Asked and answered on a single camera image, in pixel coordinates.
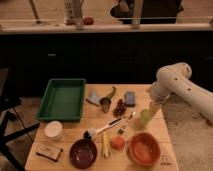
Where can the wooden black eraser block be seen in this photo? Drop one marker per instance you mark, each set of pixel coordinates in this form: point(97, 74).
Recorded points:
point(50, 152)

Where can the red object on counter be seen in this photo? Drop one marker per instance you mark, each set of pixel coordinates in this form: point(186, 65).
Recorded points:
point(88, 21)

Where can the green plastic tray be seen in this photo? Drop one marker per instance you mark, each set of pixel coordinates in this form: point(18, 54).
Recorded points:
point(63, 100)

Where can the yellow corn cob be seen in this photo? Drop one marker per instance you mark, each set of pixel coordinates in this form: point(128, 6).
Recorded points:
point(105, 145)

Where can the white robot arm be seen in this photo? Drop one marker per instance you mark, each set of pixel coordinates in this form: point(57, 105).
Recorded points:
point(175, 78)

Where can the dark purple bowl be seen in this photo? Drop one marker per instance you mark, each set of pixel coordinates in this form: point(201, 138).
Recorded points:
point(83, 153)

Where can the metal cup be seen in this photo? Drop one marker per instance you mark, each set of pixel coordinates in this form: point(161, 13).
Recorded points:
point(105, 104)

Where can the green plastic cup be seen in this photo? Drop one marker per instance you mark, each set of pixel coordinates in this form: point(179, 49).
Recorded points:
point(144, 116)

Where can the green chili pepper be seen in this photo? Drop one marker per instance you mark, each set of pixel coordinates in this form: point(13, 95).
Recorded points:
point(110, 95)

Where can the grey cloth piece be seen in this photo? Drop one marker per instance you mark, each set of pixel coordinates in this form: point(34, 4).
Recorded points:
point(93, 98)

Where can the white round container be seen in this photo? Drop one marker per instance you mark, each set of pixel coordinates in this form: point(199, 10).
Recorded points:
point(54, 130)

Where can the orange bowl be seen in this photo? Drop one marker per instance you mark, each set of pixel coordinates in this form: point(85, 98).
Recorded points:
point(143, 149)

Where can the bunch of dark grapes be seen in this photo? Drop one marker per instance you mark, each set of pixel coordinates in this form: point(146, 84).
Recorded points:
point(120, 109)

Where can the blue sponge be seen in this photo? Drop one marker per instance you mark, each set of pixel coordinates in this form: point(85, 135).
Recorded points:
point(130, 99)

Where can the small green handled spoon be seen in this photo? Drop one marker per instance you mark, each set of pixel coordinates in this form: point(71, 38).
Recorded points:
point(124, 126)

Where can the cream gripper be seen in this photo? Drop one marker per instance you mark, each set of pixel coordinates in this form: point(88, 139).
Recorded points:
point(153, 109)

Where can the orange round fruit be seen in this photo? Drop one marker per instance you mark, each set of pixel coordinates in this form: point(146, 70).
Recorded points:
point(117, 143)

